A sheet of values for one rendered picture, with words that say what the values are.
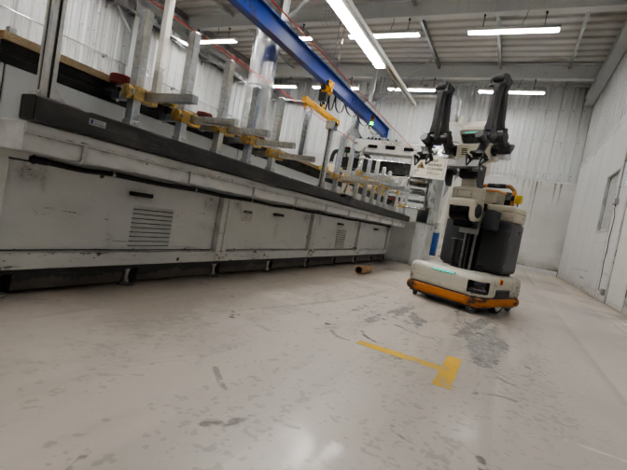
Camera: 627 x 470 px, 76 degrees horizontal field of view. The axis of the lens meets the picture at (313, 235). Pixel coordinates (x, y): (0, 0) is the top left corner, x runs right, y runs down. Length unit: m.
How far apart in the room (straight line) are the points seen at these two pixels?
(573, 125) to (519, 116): 1.31
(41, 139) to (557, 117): 12.11
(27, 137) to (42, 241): 0.49
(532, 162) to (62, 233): 11.62
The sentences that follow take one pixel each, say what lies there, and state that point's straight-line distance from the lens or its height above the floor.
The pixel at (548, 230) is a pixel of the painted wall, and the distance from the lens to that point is 12.23.
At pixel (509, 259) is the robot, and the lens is 3.40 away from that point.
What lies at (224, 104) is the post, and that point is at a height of 0.94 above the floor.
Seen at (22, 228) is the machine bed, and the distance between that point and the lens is 1.83.
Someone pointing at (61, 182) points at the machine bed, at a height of 0.44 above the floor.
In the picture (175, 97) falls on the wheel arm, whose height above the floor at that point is 0.83.
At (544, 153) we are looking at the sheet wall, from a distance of 12.50.
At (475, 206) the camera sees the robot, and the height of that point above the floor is 0.75.
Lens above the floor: 0.49
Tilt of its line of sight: 3 degrees down
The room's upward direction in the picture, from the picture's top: 10 degrees clockwise
